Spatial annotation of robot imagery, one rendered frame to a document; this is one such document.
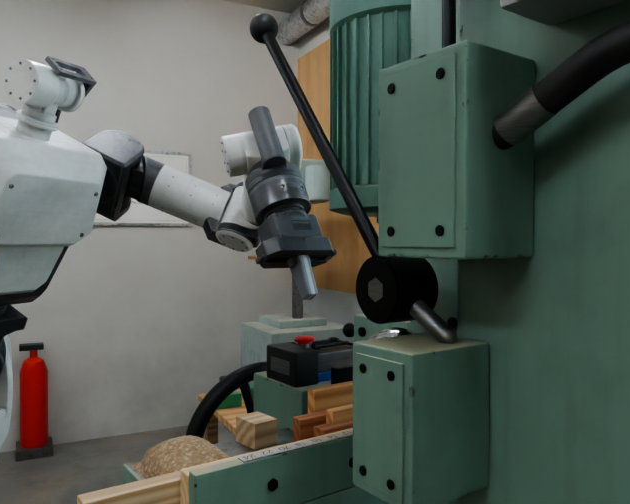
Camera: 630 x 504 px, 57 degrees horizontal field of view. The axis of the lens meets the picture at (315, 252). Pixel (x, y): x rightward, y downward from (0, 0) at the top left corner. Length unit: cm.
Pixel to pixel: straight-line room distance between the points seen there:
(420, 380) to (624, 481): 15
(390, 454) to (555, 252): 19
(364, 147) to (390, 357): 29
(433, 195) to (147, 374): 342
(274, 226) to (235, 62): 320
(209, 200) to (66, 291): 253
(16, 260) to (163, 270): 269
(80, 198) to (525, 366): 78
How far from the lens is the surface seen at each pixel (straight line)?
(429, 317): 49
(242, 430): 79
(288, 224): 84
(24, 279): 108
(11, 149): 98
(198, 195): 117
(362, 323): 73
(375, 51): 68
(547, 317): 47
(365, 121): 67
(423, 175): 43
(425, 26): 64
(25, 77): 101
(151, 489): 59
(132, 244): 366
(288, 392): 84
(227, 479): 58
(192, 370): 383
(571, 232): 46
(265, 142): 87
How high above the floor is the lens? 116
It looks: 1 degrees down
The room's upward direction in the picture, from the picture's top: straight up
